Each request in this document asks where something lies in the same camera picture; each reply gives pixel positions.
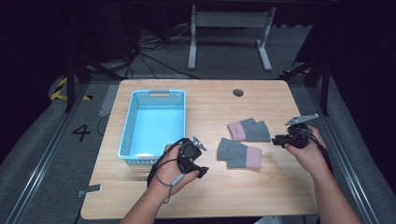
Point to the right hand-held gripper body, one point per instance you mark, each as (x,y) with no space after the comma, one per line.
(297,137)

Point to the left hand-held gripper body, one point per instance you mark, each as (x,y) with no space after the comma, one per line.
(188,151)

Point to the grey and pink knitted glove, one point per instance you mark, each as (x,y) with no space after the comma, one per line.
(257,132)
(233,152)

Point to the light blue plastic basket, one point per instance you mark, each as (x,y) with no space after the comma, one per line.
(155,124)

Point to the person's right hand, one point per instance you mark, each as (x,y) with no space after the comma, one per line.
(308,157)

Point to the person's left hand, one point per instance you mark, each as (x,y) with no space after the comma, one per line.
(169,174)

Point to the black metal stand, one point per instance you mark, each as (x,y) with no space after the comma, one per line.
(323,84)
(71,84)

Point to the yellow and black hazard tape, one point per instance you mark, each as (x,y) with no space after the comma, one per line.
(59,90)

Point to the metal floor rail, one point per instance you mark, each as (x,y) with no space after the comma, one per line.
(342,155)
(46,155)

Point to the small metal bracket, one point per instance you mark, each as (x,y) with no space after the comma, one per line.
(93,188)

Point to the white metal desk frame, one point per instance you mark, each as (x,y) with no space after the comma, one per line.
(232,20)

